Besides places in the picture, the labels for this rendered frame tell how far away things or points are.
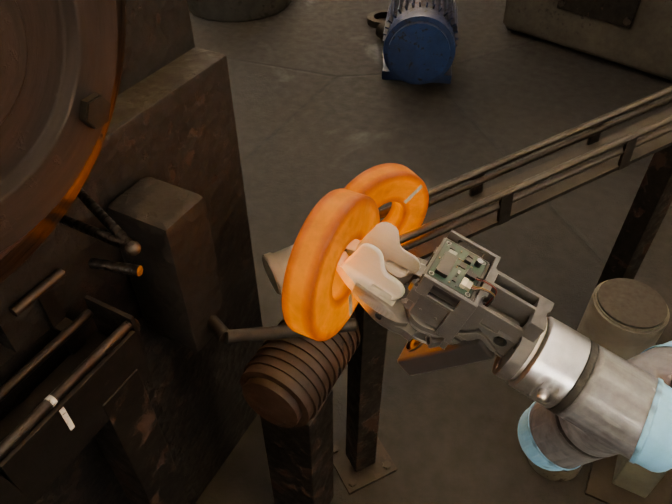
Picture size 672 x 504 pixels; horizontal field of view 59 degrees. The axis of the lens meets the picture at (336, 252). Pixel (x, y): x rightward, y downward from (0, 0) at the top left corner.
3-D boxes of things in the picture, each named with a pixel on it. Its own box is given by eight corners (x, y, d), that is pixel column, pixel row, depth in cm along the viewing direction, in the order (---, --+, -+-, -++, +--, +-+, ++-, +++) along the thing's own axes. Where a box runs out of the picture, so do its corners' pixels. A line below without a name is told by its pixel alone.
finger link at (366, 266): (338, 209, 56) (424, 259, 55) (323, 249, 60) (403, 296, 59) (322, 228, 54) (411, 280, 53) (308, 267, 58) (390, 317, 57)
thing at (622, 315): (519, 467, 132) (587, 313, 96) (533, 424, 140) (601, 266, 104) (574, 492, 128) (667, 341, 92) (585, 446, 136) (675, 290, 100)
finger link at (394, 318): (370, 261, 58) (448, 307, 57) (365, 272, 60) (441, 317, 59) (349, 292, 55) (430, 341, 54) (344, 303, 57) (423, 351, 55)
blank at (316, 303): (270, 256, 52) (303, 269, 50) (352, 157, 61) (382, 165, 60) (288, 359, 63) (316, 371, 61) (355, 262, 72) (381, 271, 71)
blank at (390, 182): (359, 267, 93) (371, 280, 91) (306, 224, 81) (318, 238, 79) (431, 195, 92) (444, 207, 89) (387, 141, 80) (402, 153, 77)
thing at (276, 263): (266, 275, 86) (258, 247, 82) (321, 251, 89) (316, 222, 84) (282, 303, 82) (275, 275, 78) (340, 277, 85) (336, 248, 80)
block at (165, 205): (140, 329, 89) (95, 203, 72) (175, 294, 94) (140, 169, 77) (198, 357, 85) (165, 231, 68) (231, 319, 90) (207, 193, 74)
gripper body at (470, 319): (446, 223, 56) (562, 290, 54) (414, 277, 62) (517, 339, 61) (415, 273, 51) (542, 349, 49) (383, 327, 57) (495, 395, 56)
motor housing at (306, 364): (260, 516, 124) (228, 363, 87) (312, 432, 138) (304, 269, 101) (314, 547, 120) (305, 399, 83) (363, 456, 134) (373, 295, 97)
